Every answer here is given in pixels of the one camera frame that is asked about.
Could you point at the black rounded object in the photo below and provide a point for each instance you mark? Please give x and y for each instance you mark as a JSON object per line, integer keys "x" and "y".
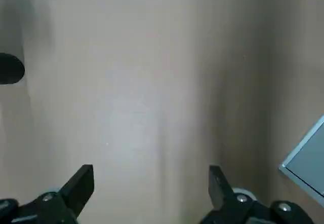
{"x": 10, "y": 69}

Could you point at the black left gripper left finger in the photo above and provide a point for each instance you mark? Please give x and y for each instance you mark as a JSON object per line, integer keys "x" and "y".
{"x": 50, "y": 208}

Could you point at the grey metal cabinet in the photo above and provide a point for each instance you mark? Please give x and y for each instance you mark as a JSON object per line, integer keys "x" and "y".
{"x": 308, "y": 163}

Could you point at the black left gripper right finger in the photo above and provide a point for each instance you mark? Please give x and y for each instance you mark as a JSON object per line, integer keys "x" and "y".
{"x": 227, "y": 206}

